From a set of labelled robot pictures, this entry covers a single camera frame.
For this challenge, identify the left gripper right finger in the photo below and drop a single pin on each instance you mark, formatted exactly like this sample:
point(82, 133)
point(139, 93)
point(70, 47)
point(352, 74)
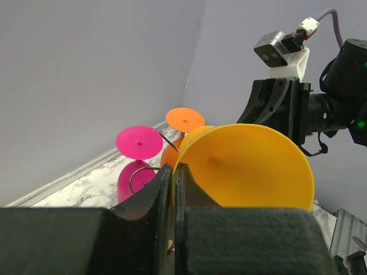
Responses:
point(210, 239)

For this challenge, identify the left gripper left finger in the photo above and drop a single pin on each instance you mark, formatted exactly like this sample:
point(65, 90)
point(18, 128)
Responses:
point(130, 238)

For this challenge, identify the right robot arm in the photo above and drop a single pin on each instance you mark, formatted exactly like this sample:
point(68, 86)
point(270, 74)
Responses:
point(342, 101)

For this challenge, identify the pink wine glass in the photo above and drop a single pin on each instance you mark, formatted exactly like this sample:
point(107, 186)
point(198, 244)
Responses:
point(138, 143)

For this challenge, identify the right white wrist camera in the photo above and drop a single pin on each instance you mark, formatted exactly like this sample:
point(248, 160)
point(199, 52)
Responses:
point(285, 54)

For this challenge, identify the yellow wine glass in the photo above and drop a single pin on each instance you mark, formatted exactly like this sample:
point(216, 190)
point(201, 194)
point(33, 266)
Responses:
point(249, 165)

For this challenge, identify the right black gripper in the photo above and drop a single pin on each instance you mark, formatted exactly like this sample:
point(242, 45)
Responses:
point(279, 102)

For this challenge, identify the orange wine glass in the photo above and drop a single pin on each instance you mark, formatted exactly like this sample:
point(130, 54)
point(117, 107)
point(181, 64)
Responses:
point(184, 120)

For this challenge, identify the metal wine glass rack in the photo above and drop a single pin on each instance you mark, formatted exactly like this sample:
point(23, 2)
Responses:
point(155, 163)

